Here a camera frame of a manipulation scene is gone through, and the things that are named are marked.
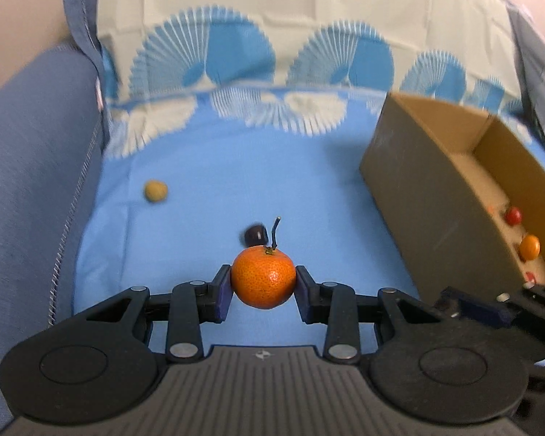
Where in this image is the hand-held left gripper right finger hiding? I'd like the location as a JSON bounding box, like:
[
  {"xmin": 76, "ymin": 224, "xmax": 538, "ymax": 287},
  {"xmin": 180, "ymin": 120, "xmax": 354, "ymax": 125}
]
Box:
[{"xmin": 295, "ymin": 264, "xmax": 441, "ymax": 363}]

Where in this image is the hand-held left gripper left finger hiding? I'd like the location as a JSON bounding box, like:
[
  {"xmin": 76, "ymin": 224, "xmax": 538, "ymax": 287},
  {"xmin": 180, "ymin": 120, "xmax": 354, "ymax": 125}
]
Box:
[{"xmin": 75, "ymin": 264, "xmax": 233, "ymax": 362}]

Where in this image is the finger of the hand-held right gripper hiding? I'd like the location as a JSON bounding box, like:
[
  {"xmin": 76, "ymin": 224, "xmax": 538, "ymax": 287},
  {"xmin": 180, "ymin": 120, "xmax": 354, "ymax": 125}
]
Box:
[
  {"xmin": 497, "ymin": 282, "xmax": 545, "ymax": 315},
  {"xmin": 435, "ymin": 286, "xmax": 545, "ymax": 366}
]

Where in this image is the orange mandarin with stem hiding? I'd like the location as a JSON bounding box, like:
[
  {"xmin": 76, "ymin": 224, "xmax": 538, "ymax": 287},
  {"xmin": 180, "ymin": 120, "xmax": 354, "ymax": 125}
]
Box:
[{"xmin": 230, "ymin": 215, "xmax": 298, "ymax": 310}]

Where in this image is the brown cardboard box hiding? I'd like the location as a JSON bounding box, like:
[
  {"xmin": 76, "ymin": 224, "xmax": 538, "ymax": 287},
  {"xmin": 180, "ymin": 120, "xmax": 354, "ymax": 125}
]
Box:
[{"xmin": 359, "ymin": 92, "xmax": 545, "ymax": 304}]

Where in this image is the small orange kumquat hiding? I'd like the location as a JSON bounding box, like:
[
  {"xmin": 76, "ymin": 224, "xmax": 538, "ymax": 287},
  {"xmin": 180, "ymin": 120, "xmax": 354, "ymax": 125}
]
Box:
[{"xmin": 518, "ymin": 234, "xmax": 541, "ymax": 261}]

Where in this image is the dark purple grape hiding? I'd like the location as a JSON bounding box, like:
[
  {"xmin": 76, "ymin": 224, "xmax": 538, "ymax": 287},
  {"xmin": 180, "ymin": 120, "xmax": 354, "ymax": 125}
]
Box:
[{"xmin": 241, "ymin": 223, "xmax": 268, "ymax": 247}]

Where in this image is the small yellow-green fruit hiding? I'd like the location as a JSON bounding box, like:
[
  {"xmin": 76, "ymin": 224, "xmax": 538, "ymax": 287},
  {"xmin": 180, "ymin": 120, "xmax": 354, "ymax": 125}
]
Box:
[{"xmin": 144, "ymin": 179, "xmax": 169, "ymax": 205}]

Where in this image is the blue fan-print bed sheet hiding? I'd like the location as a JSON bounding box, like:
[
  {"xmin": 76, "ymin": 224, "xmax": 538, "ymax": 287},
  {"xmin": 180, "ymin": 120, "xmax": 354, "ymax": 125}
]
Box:
[{"xmin": 60, "ymin": 0, "xmax": 545, "ymax": 347}]

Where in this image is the light blue crumpled cloth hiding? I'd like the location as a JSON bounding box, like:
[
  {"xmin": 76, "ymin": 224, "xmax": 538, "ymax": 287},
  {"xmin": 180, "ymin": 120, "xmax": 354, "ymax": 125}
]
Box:
[{"xmin": 495, "ymin": 0, "xmax": 545, "ymax": 173}]

